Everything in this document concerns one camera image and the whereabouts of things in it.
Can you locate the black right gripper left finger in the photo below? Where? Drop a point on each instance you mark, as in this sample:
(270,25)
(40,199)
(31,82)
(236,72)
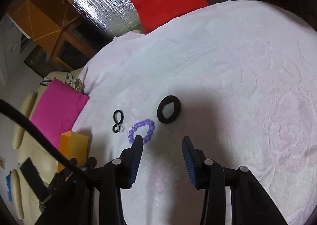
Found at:
(123,170)

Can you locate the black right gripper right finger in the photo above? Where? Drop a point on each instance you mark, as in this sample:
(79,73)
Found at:
(203,172)

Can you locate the orange cardboard box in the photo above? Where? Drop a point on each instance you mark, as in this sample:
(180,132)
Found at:
(74,145)

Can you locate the thick black scrunchie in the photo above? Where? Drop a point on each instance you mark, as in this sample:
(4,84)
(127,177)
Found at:
(169,109)

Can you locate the magenta pillow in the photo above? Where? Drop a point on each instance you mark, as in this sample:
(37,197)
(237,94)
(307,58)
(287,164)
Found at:
(57,110)

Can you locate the beige leather headboard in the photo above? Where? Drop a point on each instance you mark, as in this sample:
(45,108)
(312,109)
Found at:
(25,201)

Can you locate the patterned cloth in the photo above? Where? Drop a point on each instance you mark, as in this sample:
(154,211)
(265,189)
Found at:
(73,82)

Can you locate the pink white blanket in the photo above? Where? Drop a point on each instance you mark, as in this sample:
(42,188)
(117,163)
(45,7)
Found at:
(245,74)

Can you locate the wooden cabinet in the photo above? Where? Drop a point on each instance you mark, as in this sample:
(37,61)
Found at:
(52,25)

